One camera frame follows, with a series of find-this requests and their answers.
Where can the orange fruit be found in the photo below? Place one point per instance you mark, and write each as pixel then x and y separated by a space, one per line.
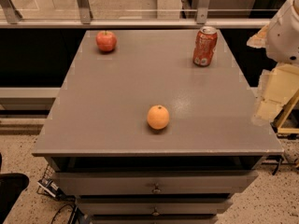
pixel 158 117

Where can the red apple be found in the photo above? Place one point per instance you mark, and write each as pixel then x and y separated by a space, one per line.
pixel 106 41

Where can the middle grey drawer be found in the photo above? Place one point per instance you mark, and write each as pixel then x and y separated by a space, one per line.
pixel 154 206

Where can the red coke can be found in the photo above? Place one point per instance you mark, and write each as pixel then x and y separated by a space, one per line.
pixel 205 44

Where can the top grey drawer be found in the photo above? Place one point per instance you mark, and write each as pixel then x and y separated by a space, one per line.
pixel 137 183

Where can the metal railing with glass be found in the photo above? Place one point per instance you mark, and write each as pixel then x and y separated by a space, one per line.
pixel 137 13

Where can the wire basket on floor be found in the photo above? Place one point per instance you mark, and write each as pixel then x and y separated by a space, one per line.
pixel 47 186

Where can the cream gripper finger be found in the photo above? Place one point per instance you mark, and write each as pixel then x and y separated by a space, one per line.
pixel 258 40
pixel 275 89

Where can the yellow metal frame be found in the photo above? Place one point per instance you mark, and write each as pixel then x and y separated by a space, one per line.
pixel 288 108

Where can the grey drawer cabinet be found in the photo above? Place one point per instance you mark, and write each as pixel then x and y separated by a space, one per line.
pixel 142 135

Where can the black chair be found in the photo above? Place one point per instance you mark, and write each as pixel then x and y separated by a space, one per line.
pixel 11 187

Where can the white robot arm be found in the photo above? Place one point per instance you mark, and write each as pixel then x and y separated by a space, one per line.
pixel 280 38

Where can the grey drawer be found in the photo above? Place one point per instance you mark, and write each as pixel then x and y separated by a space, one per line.
pixel 137 183
pixel 154 206

